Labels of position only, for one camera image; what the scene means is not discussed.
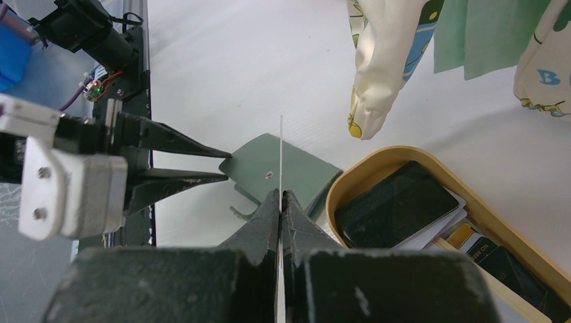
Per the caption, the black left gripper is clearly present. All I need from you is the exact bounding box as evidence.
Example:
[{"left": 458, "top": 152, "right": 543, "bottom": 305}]
[{"left": 0, "top": 111, "right": 233, "bottom": 215}]

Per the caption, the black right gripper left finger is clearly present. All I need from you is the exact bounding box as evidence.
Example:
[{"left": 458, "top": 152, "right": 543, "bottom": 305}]
[{"left": 42, "top": 190, "right": 280, "bottom": 322}]

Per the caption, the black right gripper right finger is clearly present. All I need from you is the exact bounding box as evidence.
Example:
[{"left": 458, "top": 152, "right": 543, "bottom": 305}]
[{"left": 281, "top": 190, "right": 500, "bottom": 322}]

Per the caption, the white credit card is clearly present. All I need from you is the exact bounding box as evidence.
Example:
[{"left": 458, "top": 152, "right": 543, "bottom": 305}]
[{"left": 276, "top": 115, "right": 286, "bottom": 322}]

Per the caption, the black phone in tray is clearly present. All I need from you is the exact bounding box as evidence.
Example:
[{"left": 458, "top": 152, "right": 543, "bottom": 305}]
[{"left": 335, "top": 161, "right": 461, "bottom": 248}]

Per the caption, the cartoon print children's garment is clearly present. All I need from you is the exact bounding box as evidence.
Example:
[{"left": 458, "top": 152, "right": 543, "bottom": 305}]
[{"left": 347, "top": 1, "right": 570, "bottom": 140}]

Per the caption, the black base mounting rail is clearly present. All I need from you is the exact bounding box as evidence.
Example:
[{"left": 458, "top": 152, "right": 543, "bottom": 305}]
[{"left": 75, "top": 1, "right": 156, "bottom": 251}]

